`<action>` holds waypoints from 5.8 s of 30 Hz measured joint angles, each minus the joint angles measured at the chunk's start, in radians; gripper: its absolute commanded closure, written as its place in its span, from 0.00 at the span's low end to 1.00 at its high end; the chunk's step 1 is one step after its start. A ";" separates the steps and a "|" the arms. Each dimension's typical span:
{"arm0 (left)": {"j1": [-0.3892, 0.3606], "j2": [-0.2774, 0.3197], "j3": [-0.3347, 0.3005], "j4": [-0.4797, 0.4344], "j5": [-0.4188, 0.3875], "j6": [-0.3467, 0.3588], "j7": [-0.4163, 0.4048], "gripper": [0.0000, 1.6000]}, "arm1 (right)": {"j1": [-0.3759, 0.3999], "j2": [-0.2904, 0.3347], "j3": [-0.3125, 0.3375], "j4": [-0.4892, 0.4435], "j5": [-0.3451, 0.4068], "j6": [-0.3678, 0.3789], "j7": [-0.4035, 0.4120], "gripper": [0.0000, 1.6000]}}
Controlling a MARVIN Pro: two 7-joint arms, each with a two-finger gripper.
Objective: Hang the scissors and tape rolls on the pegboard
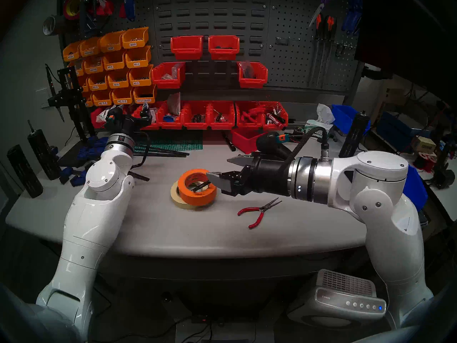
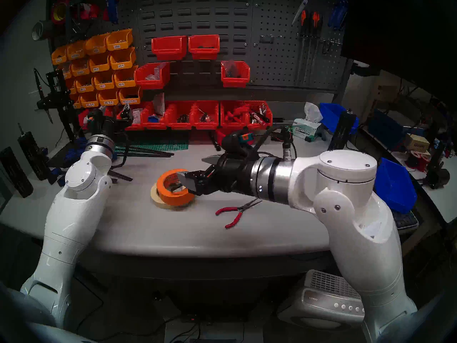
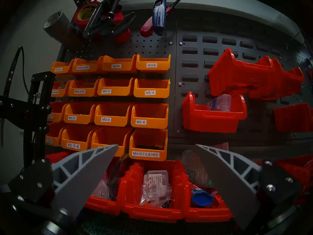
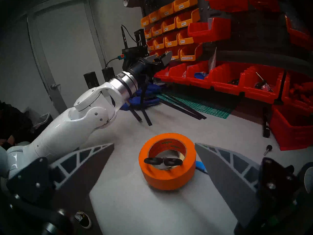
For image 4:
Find clear plastic bag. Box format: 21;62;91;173
208;47;217;73

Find white glue bottle orange label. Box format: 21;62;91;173
196;161;208;174

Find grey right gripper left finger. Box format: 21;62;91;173
7;143;114;213

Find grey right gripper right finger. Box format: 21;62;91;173
195;143;301;228

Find white room door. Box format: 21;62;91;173
26;0;108;114

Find orange tape roll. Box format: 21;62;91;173
138;133;197;191

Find green cutting mat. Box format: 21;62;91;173
156;91;233;119

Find black tool stand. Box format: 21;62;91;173
127;28;147;66

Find small red loose bin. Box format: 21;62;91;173
269;104;313;151

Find black marker pen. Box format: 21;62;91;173
262;107;270;138

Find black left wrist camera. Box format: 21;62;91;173
118;49;143;67

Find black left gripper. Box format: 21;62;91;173
127;51;173;82

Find red plastic parts bin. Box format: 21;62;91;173
203;0;248;12
168;63;189;85
188;17;231;43
154;67;170;82
211;62;246;95
186;61;213;89
281;70;313;115
285;14;313;50
247;0;280;12
241;65;285;104

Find black perforated cylinder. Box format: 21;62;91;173
101;67;115;82
84;72;99;89

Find dark grey pegboard wall panel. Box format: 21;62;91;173
142;0;313;73

